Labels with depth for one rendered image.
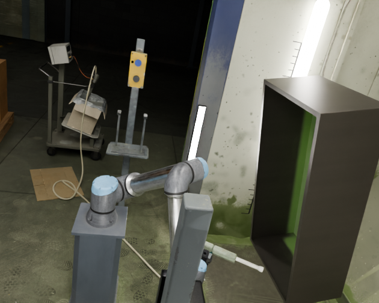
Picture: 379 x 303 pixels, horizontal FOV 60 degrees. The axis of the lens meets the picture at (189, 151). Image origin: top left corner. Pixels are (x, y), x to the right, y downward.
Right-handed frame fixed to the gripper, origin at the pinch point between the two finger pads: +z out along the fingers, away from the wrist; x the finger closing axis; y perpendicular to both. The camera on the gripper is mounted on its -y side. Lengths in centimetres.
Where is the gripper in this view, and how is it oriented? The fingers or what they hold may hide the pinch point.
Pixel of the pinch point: (207, 249)
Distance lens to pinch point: 223.1
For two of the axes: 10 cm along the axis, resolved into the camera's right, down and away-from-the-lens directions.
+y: -2.1, 8.9, 4.1
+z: 2.9, -3.5, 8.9
